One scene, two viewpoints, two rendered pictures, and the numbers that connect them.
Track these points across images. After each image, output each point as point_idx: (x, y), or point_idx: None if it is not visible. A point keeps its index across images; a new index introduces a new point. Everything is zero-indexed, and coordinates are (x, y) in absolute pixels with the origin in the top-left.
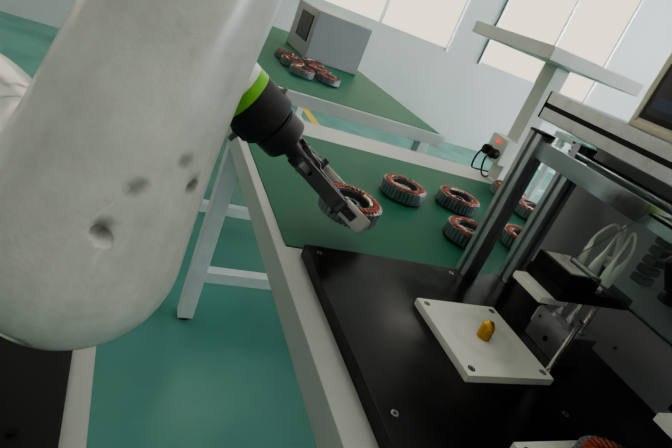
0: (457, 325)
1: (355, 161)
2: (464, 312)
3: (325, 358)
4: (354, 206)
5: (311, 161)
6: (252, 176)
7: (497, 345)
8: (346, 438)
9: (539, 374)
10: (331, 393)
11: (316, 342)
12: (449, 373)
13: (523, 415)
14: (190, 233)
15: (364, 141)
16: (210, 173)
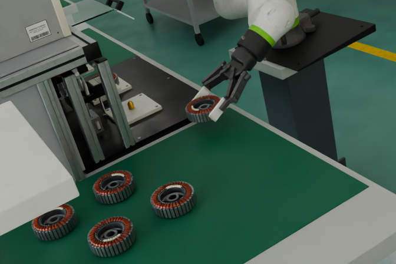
0: (142, 105)
1: (232, 226)
2: (138, 113)
3: (192, 86)
4: (199, 91)
5: (222, 64)
6: (281, 131)
7: (125, 108)
8: (180, 76)
9: (109, 108)
10: (187, 81)
11: (197, 87)
12: (148, 95)
13: (122, 98)
14: None
15: None
16: None
